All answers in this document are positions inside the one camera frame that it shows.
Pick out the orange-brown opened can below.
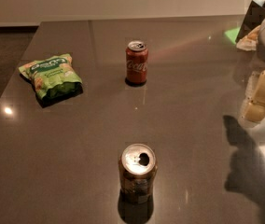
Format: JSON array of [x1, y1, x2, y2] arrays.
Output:
[[119, 144, 158, 204]]

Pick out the red Coca-Cola can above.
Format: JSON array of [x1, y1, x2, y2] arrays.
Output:
[[125, 40, 148, 87]]

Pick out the white orange snack packet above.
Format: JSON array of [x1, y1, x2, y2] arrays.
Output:
[[236, 26, 260, 51]]

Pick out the green chip bag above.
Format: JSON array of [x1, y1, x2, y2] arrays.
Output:
[[19, 53, 82, 100]]

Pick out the dark snack rack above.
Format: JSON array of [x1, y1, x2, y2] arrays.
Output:
[[235, 0, 265, 42]]

